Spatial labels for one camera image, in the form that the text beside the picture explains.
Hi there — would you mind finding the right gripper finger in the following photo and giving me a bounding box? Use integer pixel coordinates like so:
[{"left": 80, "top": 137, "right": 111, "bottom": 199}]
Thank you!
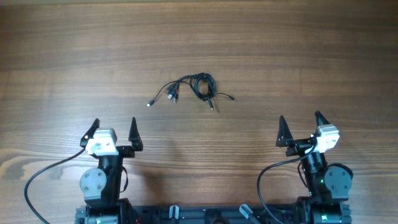
[
  {"left": 315, "top": 111, "right": 330, "bottom": 126},
  {"left": 275, "top": 115, "right": 294, "bottom": 147}
]

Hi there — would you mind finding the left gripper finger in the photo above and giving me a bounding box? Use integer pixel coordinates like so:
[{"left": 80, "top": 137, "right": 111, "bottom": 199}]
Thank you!
[
  {"left": 128, "top": 117, "right": 143, "bottom": 151},
  {"left": 80, "top": 118, "right": 100, "bottom": 147}
]

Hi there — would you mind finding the black usb cable bundle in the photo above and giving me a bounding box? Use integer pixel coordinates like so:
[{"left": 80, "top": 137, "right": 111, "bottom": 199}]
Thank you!
[{"left": 146, "top": 72, "right": 237, "bottom": 111}]

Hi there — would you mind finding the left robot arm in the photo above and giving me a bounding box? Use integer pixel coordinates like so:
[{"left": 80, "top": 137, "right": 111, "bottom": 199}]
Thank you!
[{"left": 75, "top": 118, "right": 143, "bottom": 224}]

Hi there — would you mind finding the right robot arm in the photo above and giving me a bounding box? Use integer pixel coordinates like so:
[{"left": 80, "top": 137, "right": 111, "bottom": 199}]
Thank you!
[{"left": 275, "top": 111, "right": 353, "bottom": 224}]

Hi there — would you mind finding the left camera cable black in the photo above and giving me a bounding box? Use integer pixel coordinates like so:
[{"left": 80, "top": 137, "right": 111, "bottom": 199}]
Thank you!
[{"left": 24, "top": 147, "right": 86, "bottom": 224}]

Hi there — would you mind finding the camera cable black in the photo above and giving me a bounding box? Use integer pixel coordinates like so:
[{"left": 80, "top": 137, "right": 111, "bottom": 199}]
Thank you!
[
  {"left": 256, "top": 144, "right": 315, "bottom": 224},
  {"left": 24, "top": 147, "right": 86, "bottom": 224}
]

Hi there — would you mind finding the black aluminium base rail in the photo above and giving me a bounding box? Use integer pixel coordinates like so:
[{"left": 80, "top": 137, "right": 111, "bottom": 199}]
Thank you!
[{"left": 74, "top": 203, "right": 353, "bottom": 224}]

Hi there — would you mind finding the right camera cable black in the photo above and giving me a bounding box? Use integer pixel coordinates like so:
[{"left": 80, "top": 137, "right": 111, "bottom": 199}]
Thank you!
[{"left": 256, "top": 144, "right": 315, "bottom": 224}]

